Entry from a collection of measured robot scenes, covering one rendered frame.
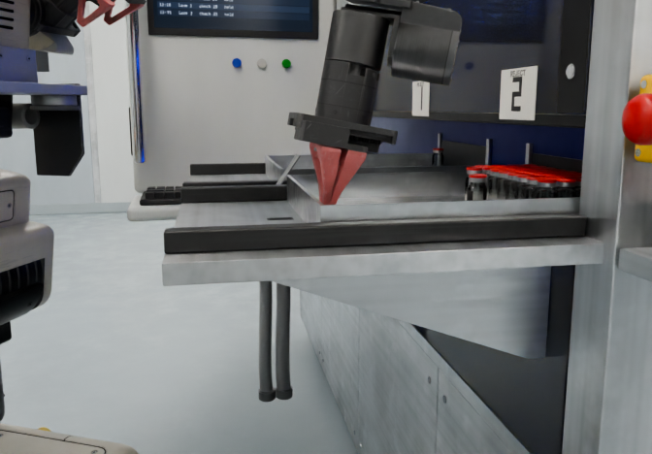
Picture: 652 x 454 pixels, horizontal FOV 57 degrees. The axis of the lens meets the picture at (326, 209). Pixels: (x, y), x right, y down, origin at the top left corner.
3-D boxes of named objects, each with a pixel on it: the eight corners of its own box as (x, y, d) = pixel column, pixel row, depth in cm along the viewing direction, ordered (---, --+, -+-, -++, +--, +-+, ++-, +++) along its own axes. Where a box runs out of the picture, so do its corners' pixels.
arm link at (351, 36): (340, 9, 62) (330, -6, 57) (405, 18, 61) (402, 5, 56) (328, 75, 63) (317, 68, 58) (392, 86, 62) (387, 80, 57)
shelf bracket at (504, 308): (532, 347, 70) (538, 238, 67) (545, 358, 67) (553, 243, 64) (235, 371, 63) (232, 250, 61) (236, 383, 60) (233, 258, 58)
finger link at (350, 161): (354, 227, 59) (372, 132, 58) (282, 216, 58) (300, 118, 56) (340, 214, 66) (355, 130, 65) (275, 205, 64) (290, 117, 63)
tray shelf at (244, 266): (426, 178, 125) (426, 168, 125) (678, 259, 58) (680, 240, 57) (191, 182, 117) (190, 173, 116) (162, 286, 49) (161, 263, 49)
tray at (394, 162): (435, 170, 120) (436, 152, 120) (494, 186, 95) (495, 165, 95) (265, 174, 114) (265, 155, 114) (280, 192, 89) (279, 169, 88)
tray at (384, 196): (519, 194, 87) (520, 170, 87) (643, 229, 62) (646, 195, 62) (286, 200, 81) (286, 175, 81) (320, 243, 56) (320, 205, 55)
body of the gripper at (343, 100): (395, 149, 59) (410, 74, 58) (294, 132, 57) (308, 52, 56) (377, 145, 65) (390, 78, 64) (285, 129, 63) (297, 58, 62)
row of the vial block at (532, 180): (485, 198, 82) (487, 164, 81) (559, 222, 65) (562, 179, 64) (471, 198, 82) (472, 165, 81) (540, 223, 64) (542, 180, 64)
